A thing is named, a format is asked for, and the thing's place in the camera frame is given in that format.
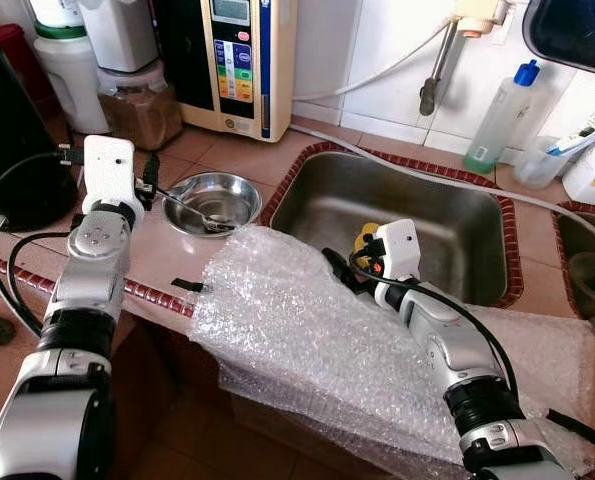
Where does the clear bubble wrap sheet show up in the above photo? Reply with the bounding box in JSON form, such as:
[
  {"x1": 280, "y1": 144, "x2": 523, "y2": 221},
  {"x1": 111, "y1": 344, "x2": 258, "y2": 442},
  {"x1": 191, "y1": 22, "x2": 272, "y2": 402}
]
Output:
[{"x1": 189, "y1": 224, "x2": 595, "y2": 480}]

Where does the white jug green lid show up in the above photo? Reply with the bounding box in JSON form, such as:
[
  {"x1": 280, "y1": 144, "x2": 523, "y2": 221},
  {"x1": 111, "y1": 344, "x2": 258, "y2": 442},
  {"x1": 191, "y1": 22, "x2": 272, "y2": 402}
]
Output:
[{"x1": 29, "y1": 0, "x2": 110, "y2": 136}]

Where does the white faucet hose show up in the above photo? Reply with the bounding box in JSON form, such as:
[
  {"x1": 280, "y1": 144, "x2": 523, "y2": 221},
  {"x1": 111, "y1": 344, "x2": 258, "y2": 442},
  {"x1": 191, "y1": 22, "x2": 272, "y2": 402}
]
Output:
[{"x1": 295, "y1": 22, "x2": 456, "y2": 103}]

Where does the clear jar brown powder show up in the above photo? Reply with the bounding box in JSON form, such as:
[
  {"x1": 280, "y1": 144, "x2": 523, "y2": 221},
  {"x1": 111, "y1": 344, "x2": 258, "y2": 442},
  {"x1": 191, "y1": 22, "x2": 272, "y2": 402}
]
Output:
[{"x1": 97, "y1": 62, "x2": 184, "y2": 152}]

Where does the dark blue pan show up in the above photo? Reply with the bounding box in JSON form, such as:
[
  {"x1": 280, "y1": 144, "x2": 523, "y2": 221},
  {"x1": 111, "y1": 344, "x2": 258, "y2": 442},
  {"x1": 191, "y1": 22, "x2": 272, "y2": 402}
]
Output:
[{"x1": 522, "y1": 0, "x2": 595, "y2": 79}]

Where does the beige black water ionizer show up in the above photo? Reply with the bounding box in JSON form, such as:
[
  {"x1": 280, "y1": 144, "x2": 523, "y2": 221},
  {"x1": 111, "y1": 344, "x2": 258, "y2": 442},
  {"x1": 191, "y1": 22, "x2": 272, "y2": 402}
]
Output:
[{"x1": 152, "y1": 0, "x2": 299, "y2": 142}]

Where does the red canister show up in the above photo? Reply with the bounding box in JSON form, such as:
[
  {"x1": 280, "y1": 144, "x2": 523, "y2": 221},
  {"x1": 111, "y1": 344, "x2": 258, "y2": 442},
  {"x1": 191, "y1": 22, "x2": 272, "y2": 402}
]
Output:
[{"x1": 0, "y1": 22, "x2": 56, "y2": 116}]

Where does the small steel side sink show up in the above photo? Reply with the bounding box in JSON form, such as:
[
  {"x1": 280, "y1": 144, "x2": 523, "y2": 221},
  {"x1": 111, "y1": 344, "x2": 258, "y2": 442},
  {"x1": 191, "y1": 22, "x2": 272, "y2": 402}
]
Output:
[{"x1": 555, "y1": 205, "x2": 595, "y2": 351}]

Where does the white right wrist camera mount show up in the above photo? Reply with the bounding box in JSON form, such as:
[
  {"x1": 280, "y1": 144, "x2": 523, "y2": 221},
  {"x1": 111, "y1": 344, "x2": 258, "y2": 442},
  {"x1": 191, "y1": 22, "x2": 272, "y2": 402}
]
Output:
[{"x1": 374, "y1": 219, "x2": 422, "y2": 283}]

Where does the grey counter hose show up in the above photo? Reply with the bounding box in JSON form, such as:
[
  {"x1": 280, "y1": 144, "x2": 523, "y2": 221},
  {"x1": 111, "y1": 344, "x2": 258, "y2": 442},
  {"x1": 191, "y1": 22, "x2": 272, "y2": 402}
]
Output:
[{"x1": 292, "y1": 122, "x2": 595, "y2": 236}]

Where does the white detergent bottle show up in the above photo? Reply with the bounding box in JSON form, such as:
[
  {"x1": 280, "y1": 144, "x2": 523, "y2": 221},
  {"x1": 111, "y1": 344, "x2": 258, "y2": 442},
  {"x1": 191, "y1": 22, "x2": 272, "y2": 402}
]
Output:
[{"x1": 561, "y1": 125, "x2": 595, "y2": 207}]

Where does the clear soap bottle blue cap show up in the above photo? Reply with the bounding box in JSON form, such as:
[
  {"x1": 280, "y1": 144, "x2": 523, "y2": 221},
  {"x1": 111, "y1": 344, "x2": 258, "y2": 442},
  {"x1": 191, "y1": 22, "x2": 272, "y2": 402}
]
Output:
[{"x1": 464, "y1": 60, "x2": 543, "y2": 175}]

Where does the large stainless steel sink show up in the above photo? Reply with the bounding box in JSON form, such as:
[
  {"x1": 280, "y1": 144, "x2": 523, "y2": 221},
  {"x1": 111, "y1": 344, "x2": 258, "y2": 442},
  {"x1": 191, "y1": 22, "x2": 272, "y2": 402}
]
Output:
[{"x1": 267, "y1": 150, "x2": 524, "y2": 309}]

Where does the stainless steel bowl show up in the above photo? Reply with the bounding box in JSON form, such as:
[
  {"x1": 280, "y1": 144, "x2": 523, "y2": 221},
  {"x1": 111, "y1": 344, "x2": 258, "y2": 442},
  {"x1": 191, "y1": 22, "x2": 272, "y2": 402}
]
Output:
[{"x1": 162, "y1": 171, "x2": 264, "y2": 239}]

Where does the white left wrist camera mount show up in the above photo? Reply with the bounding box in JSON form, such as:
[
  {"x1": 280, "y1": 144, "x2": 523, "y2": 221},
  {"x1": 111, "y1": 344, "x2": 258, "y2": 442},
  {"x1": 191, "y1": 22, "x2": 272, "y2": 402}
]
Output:
[{"x1": 81, "y1": 134, "x2": 146, "y2": 213}]

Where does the black electric kettle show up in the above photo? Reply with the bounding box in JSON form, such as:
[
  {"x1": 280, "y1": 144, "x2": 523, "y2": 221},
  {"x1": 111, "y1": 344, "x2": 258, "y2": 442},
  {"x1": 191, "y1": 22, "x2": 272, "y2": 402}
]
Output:
[{"x1": 0, "y1": 28, "x2": 80, "y2": 233}]

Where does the metal spoon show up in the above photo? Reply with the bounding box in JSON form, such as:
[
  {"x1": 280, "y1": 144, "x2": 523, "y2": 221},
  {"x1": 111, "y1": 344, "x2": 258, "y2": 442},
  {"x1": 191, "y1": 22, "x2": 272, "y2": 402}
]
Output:
[{"x1": 157, "y1": 184, "x2": 236, "y2": 233}]

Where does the white blue brush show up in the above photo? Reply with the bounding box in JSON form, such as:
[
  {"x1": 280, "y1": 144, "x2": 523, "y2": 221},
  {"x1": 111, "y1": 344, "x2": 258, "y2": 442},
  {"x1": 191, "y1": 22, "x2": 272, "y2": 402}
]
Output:
[{"x1": 547, "y1": 115, "x2": 595, "y2": 156}]

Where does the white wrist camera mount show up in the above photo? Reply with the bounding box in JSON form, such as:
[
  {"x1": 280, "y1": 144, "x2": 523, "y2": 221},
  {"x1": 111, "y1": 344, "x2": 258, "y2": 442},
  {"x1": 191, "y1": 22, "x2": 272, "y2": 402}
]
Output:
[
  {"x1": 374, "y1": 219, "x2": 422, "y2": 283},
  {"x1": 81, "y1": 134, "x2": 146, "y2": 213}
]

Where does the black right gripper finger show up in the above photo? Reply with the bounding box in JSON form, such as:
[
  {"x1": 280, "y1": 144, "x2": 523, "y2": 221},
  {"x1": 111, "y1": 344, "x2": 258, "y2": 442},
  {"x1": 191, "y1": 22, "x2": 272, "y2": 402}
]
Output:
[{"x1": 321, "y1": 247, "x2": 363, "y2": 298}]

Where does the beige metal wall faucet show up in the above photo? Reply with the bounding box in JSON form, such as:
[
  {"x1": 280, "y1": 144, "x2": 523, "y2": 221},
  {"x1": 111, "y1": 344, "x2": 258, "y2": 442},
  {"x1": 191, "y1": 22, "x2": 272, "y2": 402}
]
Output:
[{"x1": 420, "y1": 0, "x2": 511, "y2": 117}]

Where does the clear plastic cup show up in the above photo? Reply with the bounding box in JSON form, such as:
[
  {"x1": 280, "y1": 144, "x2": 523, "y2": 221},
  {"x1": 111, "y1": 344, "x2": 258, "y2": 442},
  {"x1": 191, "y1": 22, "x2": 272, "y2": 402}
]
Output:
[{"x1": 514, "y1": 135, "x2": 578, "y2": 191}]

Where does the long black tape strip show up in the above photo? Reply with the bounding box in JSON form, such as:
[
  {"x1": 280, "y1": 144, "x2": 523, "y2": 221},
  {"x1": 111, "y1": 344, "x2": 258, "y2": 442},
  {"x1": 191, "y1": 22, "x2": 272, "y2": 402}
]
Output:
[{"x1": 545, "y1": 408, "x2": 595, "y2": 456}]

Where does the white plastic appliance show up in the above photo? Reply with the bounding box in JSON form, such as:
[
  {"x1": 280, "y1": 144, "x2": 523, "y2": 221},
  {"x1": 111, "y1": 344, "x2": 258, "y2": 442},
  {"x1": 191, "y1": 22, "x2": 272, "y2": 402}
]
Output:
[{"x1": 77, "y1": 0, "x2": 159, "y2": 74}]

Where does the short black tape piece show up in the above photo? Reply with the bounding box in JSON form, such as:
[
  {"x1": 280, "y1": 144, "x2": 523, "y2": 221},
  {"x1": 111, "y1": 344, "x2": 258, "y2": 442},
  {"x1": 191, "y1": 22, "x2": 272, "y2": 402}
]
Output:
[{"x1": 170, "y1": 277, "x2": 207, "y2": 294}]

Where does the green bowl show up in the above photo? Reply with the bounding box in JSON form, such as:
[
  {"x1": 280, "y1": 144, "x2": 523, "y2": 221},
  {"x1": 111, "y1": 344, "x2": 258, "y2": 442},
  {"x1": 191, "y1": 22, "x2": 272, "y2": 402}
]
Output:
[{"x1": 567, "y1": 250, "x2": 595, "y2": 301}]

